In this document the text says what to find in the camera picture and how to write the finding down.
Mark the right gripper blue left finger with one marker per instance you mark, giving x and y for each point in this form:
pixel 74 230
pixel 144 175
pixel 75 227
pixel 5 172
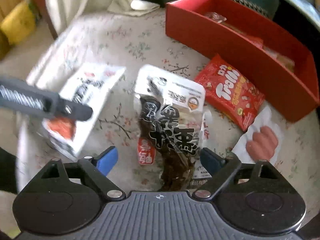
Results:
pixel 94 171

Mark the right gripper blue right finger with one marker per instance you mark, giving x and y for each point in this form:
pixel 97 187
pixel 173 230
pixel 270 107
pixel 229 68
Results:
pixel 222 170

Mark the red Trolli gummy packet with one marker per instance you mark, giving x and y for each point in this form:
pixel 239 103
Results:
pixel 230 92

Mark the black white dried-plum packet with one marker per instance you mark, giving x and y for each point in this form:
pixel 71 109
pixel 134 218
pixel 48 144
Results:
pixel 170 112

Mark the white noodle snack packet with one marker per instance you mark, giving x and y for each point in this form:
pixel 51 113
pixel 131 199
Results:
pixel 86 93

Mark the white sausage snack packet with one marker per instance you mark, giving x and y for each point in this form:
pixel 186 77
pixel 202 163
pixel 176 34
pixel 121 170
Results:
pixel 262 141

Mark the yellow bag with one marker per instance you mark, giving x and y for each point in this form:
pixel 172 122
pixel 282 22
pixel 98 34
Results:
pixel 19 23

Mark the red cardboard box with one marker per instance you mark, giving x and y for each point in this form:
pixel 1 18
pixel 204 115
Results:
pixel 197 24

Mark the brown clear snack packet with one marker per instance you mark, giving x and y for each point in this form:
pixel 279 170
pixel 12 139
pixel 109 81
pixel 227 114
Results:
pixel 285 61

